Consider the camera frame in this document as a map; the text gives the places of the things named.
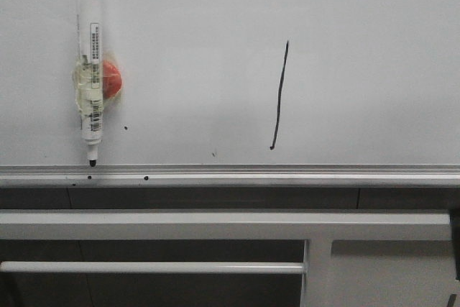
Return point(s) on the white metal stand frame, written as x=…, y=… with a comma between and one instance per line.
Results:
x=316, y=230

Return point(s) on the white whiteboard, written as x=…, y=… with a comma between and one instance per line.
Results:
x=239, y=82

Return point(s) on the red round magnet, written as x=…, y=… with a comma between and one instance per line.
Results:
x=112, y=81

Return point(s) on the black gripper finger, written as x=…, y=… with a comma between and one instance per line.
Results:
x=454, y=215

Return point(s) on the white horizontal stand bar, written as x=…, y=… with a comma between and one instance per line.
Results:
x=156, y=267

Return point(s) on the aluminium whiteboard tray rail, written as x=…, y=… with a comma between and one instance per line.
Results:
x=79, y=176

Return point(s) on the white whiteboard marker with tape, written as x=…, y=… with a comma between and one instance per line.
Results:
x=88, y=75

